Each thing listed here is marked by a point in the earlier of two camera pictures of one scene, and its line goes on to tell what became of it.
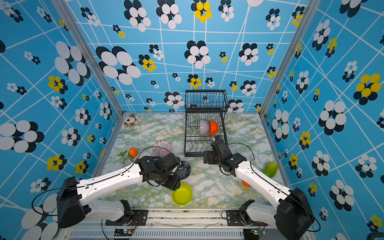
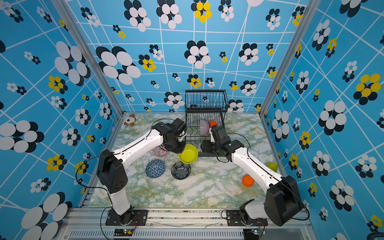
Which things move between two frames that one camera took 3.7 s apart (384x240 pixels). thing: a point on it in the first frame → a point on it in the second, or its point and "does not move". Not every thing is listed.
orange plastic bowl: x=214 y=127 does not move
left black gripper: x=176 y=184 → x=179 y=150
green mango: x=270 y=169 does not move
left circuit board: x=128 y=232 does not move
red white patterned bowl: x=161 y=148 does not move
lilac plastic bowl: x=204 y=127 does not move
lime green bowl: x=182 y=195 → x=189 y=155
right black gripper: x=211 y=154 → x=206 y=146
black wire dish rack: x=203 y=104 does not move
